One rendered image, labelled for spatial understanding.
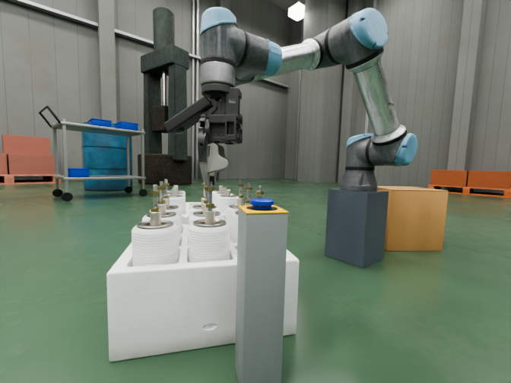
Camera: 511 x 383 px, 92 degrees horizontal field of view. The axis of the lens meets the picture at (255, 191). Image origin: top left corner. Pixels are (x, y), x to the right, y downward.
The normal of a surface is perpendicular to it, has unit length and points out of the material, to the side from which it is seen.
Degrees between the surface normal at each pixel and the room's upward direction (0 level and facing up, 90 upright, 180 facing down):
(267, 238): 90
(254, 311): 90
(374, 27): 84
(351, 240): 90
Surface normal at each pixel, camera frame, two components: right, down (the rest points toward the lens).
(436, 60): -0.78, 0.04
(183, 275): 0.25, 0.10
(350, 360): 0.03, -0.99
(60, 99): 0.63, 0.09
